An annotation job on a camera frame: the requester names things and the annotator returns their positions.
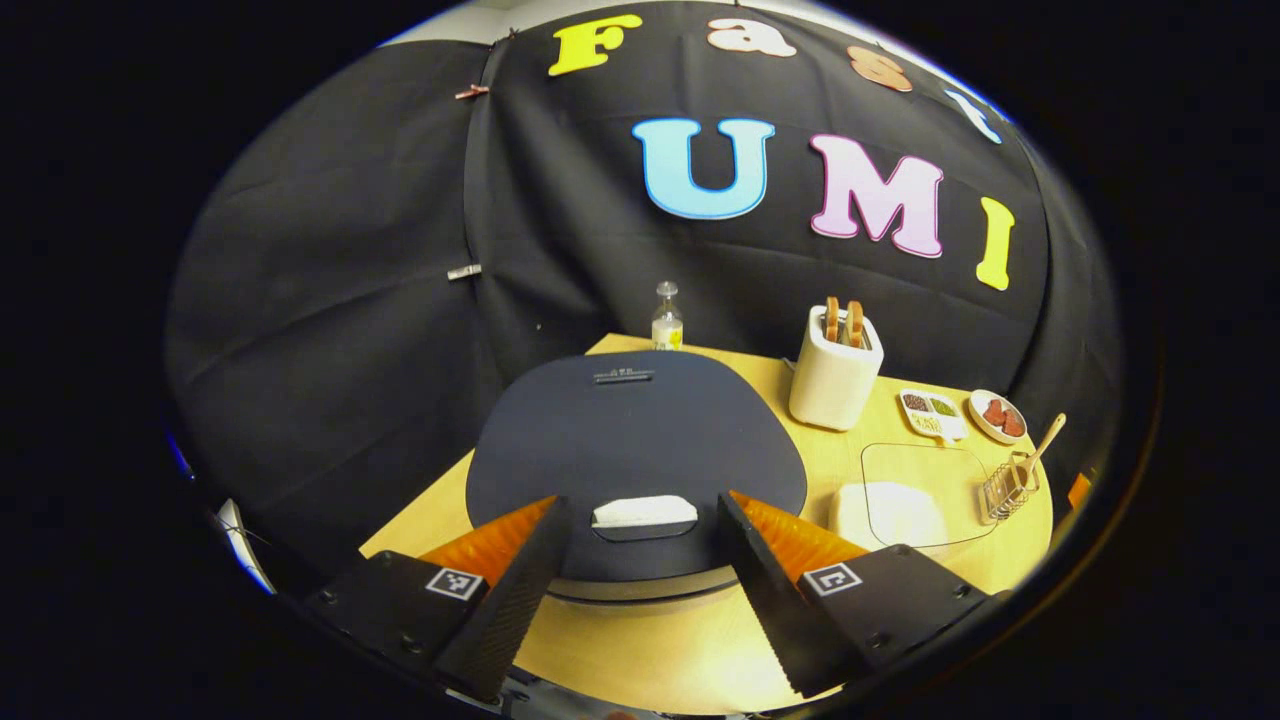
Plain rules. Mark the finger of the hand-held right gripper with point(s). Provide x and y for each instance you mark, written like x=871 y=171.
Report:
x=1079 y=490

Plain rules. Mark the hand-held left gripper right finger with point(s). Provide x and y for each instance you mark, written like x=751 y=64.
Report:
x=770 y=600

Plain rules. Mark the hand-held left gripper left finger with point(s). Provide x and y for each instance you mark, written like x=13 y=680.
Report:
x=510 y=610

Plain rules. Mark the wooden spoon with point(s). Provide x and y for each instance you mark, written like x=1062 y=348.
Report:
x=1048 y=440

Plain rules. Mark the dark lidded rice cooker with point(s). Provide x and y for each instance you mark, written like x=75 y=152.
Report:
x=640 y=430

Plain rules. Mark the red meat slice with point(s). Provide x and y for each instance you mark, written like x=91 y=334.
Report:
x=994 y=412
x=1013 y=423

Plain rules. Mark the white round plate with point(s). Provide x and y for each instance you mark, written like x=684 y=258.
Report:
x=977 y=425

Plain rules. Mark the white divided dish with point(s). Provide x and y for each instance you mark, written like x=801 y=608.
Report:
x=955 y=428

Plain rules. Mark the clear plastic container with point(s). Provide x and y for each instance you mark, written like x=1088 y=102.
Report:
x=930 y=465

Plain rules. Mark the pile of green beans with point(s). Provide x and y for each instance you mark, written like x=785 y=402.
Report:
x=942 y=407

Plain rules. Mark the pile of pale soybeans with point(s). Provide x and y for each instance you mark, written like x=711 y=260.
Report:
x=924 y=423

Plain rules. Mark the white toaster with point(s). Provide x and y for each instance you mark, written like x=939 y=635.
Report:
x=830 y=385

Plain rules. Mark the bread slice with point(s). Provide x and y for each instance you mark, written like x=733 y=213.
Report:
x=832 y=320
x=855 y=324

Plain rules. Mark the glass bottle with yellow label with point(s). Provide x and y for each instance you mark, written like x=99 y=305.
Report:
x=667 y=325

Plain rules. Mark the silver clip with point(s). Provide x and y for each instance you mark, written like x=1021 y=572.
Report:
x=464 y=272

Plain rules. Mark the black backdrop cloth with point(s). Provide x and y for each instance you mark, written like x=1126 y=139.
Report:
x=350 y=300

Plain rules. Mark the pink clothespin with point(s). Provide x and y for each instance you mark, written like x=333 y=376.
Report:
x=472 y=92

